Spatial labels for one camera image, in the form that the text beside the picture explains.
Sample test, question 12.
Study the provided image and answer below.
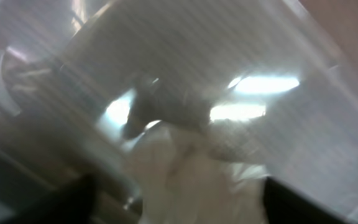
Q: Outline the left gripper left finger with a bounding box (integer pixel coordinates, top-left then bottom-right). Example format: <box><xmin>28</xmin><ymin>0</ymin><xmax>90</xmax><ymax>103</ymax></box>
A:
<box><xmin>0</xmin><ymin>174</ymin><xmax>98</xmax><ymax>224</ymax></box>

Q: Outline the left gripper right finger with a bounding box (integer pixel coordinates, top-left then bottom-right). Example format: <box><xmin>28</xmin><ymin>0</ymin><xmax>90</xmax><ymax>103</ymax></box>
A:
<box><xmin>262</xmin><ymin>177</ymin><xmax>347</xmax><ymax>224</ymax></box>

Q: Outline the white napkin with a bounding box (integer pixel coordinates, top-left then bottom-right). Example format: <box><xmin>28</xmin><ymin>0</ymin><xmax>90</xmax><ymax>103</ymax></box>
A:
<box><xmin>124</xmin><ymin>123</ymin><xmax>269</xmax><ymax>224</ymax></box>

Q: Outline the clear plastic storage bin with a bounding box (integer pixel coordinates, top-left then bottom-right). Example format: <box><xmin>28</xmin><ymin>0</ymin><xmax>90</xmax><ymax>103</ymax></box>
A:
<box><xmin>0</xmin><ymin>0</ymin><xmax>358</xmax><ymax>223</ymax></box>

